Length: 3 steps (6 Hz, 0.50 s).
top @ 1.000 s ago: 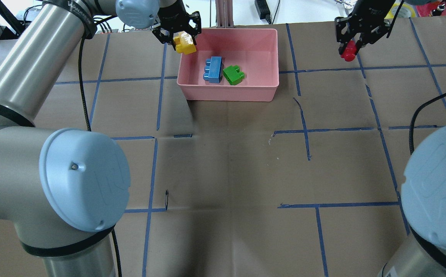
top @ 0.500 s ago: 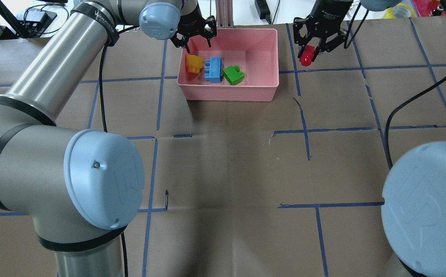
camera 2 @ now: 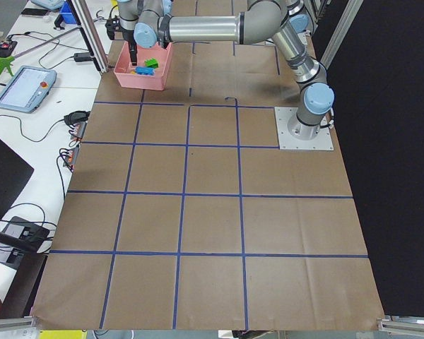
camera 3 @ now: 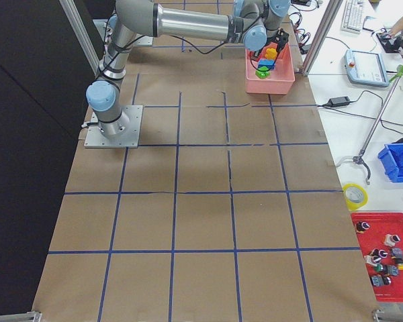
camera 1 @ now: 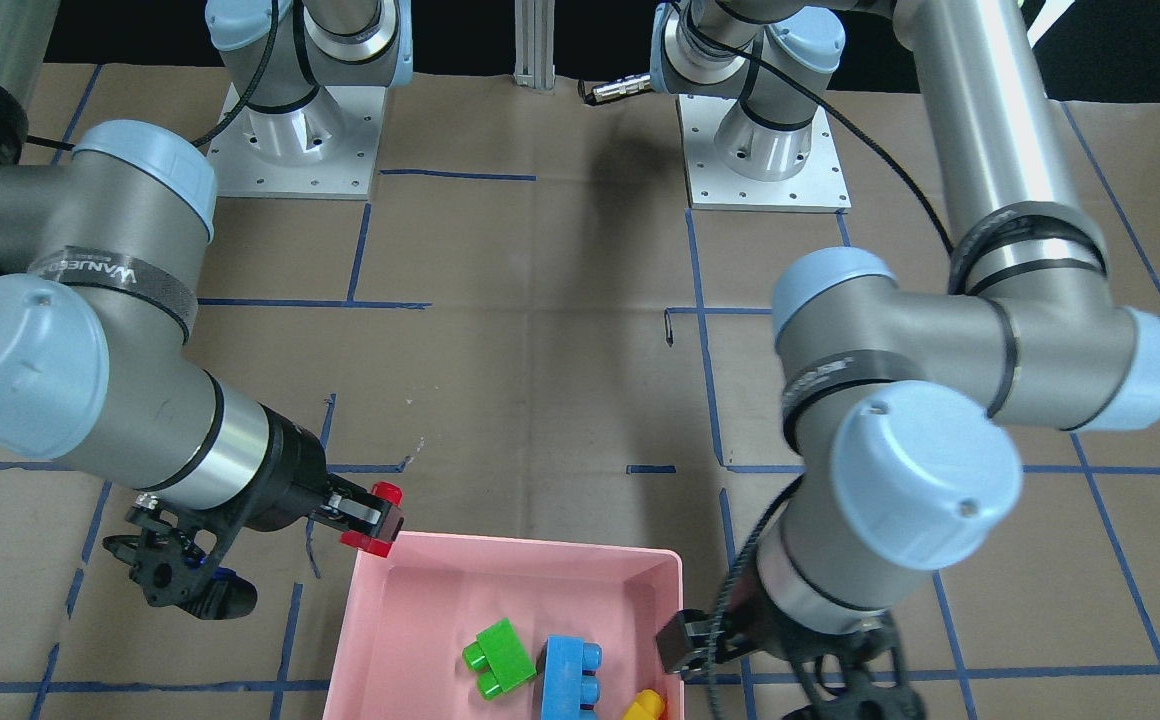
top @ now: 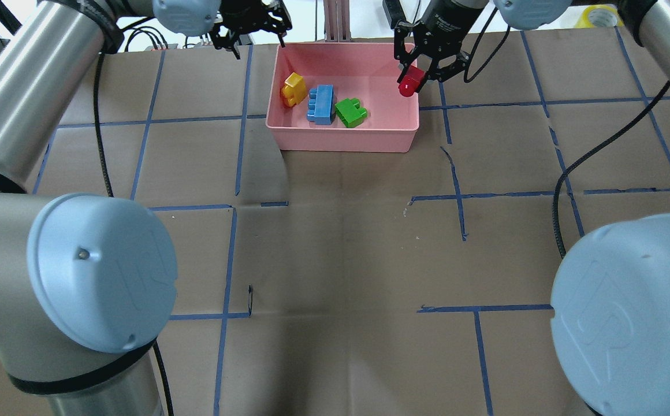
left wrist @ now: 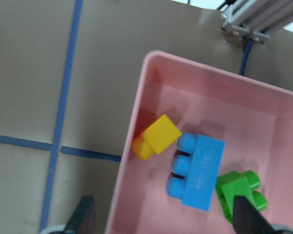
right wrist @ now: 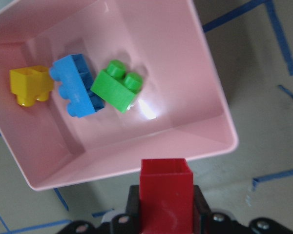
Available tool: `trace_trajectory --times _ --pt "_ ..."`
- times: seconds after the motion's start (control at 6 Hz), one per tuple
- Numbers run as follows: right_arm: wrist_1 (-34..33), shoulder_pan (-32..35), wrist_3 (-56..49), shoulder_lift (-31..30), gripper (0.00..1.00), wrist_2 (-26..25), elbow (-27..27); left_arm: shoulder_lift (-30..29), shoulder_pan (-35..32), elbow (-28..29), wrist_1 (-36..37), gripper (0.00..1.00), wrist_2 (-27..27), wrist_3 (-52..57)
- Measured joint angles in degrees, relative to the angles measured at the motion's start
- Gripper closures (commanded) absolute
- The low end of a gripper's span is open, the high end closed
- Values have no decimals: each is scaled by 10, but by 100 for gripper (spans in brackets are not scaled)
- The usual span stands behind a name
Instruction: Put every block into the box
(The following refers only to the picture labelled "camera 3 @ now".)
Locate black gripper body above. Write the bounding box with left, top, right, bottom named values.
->
left=261, top=33, right=282, bottom=54

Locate yellow toy block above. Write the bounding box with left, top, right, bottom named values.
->
left=264, top=48, right=278, bottom=60

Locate blue toy block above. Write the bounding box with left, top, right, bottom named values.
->
left=257, top=58, right=275, bottom=71

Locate green toy block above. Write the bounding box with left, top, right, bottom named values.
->
left=255, top=66, right=270, bottom=79

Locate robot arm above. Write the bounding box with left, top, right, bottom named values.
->
left=86, top=1, right=291, bottom=141

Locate pink plastic box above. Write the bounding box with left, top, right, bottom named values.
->
left=245, top=44, right=295, bottom=95

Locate white keyboard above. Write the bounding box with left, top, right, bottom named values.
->
left=341, top=0, right=365, bottom=34

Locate teach pendant tablet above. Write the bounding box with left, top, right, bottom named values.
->
left=344, top=49, right=390, bottom=87

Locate black power adapter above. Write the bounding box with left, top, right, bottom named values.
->
left=326, top=96, right=351, bottom=108

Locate long reach grabber tool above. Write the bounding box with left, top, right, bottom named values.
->
left=335, top=64, right=403, bottom=185

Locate blue storage bin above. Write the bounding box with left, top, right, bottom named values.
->
left=377, top=138, right=403, bottom=183

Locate yellow tape roll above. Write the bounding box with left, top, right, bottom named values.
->
left=343, top=183, right=368, bottom=211

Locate red plastic tray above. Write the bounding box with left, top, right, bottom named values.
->
left=351, top=212, right=403, bottom=302

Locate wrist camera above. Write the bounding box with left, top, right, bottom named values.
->
left=275, top=28, right=289, bottom=50

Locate aluminium frame post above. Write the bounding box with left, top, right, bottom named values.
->
left=300, top=0, right=343, bottom=76

